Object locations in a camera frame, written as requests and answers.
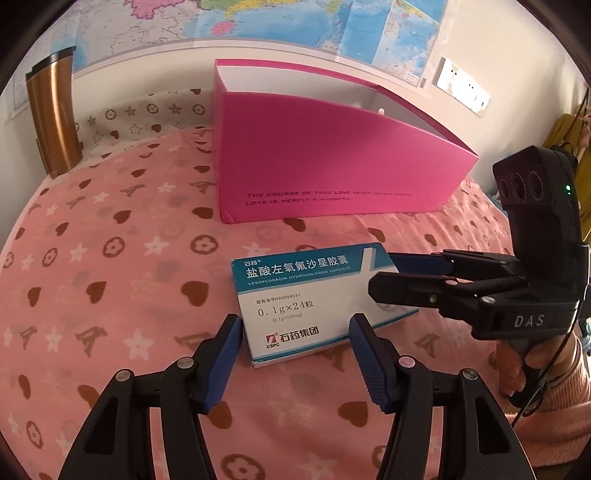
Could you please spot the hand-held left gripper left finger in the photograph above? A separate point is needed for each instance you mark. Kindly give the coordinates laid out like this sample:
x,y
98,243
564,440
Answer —
x,y
224,360

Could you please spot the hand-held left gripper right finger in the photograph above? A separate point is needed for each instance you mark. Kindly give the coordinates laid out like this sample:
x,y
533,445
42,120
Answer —
x,y
369,364

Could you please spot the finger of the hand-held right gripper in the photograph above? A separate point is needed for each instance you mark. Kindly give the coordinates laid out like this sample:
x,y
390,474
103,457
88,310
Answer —
x,y
406,288
415,263

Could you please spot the teal white medicine box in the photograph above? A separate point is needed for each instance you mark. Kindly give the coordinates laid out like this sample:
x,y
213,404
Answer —
x,y
286,314

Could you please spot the pink cardboard box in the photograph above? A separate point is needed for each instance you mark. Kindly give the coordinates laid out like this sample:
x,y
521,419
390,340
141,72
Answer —
x,y
323,161

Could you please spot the person's right forearm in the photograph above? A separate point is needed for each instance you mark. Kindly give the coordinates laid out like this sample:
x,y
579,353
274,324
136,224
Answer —
x,y
563,408

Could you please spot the person's right hand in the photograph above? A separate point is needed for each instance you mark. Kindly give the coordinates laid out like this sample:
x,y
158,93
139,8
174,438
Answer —
x,y
508,369

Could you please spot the pink printed blanket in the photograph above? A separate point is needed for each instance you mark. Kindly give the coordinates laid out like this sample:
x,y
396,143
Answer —
x,y
115,230

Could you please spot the copper thermos tumbler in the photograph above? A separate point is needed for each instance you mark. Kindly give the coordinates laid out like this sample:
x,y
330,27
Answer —
x,y
53,120

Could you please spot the white wall socket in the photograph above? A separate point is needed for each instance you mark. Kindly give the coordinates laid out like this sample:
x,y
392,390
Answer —
x,y
449,74
466,88
481,100

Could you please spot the colourful wall map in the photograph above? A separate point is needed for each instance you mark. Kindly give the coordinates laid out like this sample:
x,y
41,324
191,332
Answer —
x,y
277,23

